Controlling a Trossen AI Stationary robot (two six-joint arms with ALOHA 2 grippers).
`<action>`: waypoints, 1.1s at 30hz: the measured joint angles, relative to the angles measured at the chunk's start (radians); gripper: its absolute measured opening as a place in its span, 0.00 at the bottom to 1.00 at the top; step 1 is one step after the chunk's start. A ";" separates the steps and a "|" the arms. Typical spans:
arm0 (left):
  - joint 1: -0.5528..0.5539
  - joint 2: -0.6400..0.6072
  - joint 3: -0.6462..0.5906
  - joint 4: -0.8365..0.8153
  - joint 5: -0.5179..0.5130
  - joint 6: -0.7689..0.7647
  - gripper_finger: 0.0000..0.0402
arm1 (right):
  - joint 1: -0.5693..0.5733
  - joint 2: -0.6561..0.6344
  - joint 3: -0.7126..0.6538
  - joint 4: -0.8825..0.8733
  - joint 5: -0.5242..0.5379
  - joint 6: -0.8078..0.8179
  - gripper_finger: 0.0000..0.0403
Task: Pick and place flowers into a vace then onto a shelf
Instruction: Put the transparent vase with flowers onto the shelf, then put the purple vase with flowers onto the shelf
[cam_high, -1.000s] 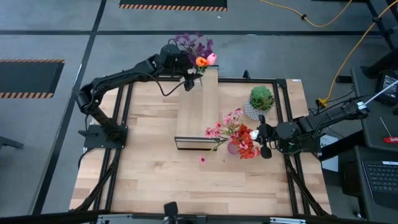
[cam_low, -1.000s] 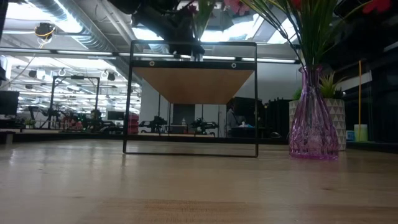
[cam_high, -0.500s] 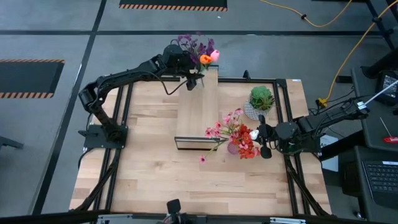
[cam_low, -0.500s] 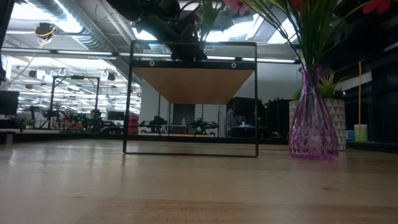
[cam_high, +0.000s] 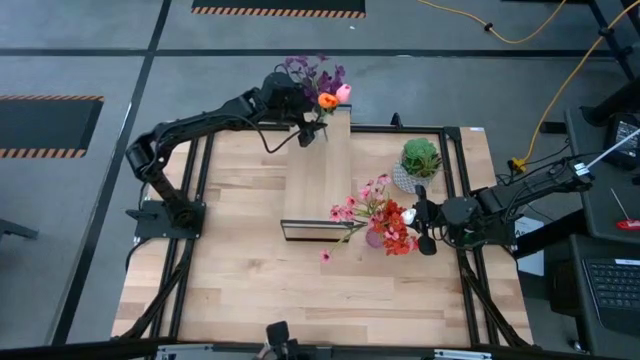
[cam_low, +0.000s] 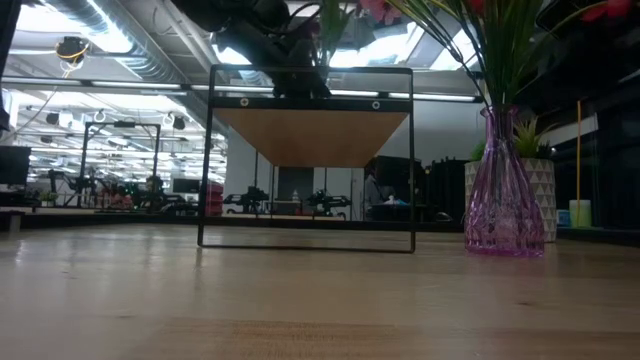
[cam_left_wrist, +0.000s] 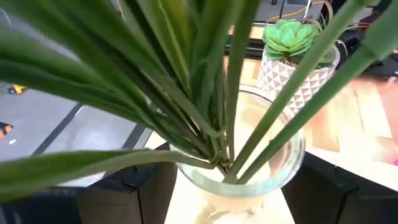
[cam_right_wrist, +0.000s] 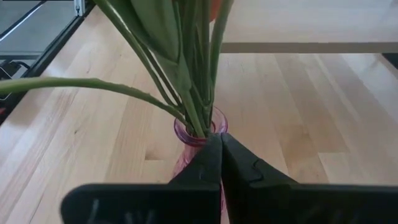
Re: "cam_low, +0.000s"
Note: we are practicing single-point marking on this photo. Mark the succulent in white patterned pot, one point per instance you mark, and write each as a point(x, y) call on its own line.
point(542, 200)

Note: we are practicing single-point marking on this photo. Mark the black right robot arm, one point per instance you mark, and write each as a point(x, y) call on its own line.
point(600, 55)

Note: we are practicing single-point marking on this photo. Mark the person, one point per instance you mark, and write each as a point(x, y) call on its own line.
point(375, 192)

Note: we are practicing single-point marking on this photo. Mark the purple glass vase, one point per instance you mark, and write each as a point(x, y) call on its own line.
point(502, 210)

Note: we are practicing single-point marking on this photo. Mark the background black metal frame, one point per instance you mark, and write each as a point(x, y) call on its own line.
point(120, 124)

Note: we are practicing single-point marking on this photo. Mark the black monitor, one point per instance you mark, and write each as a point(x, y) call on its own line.
point(15, 165)

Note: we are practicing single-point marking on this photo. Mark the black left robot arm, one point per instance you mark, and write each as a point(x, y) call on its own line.
point(215, 12)

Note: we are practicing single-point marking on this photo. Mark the black metal table frame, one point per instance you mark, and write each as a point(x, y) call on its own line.
point(100, 220)

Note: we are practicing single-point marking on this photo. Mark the red artificial flower stem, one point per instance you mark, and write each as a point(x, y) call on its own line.
point(607, 9)

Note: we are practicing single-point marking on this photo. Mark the wooden shelf black metal frame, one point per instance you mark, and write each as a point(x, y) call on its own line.
point(310, 135)

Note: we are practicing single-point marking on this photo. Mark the light green cup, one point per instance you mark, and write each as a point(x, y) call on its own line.
point(580, 214)

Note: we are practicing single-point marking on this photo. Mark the red storage bins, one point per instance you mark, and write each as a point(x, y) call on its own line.
point(216, 200)

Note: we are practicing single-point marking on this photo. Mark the blue white box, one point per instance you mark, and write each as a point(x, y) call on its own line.
point(563, 218)

